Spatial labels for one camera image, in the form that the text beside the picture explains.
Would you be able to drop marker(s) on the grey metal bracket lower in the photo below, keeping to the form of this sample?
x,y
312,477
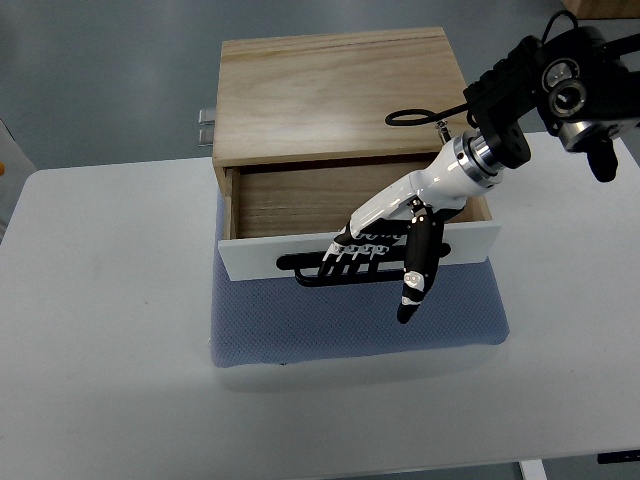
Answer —
x,y
206,136

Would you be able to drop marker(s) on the black table control panel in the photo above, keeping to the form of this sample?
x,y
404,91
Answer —
x,y
618,457

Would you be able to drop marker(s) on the grey metal bracket upper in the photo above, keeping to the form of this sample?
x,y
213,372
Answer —
x,y
207,116

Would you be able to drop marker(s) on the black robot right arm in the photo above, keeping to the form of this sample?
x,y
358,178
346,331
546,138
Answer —
x,y
577,82

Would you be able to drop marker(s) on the cardboard box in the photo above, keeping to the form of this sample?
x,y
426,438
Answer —
x,y
603,9

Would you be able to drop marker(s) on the grey metal bracket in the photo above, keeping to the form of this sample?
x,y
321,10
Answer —
x,y
207,116
206,136

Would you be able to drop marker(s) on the white table leg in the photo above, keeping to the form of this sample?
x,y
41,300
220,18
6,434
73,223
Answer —
x,y
532,470

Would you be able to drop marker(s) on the black drawer handle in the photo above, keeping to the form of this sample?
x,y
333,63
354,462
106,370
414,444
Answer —
x,y
388,267

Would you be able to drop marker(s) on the blue grey mesh cushion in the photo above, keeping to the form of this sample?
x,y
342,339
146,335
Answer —
x,y
277,321

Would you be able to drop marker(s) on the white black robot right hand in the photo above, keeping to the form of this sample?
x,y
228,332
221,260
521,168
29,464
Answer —
x,y
416,207

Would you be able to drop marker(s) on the wooden drawer cabinet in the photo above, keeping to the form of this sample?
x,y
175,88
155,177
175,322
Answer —
x,y
322,100

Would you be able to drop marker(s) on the white drawer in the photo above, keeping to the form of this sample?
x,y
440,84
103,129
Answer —
x,y
277,209

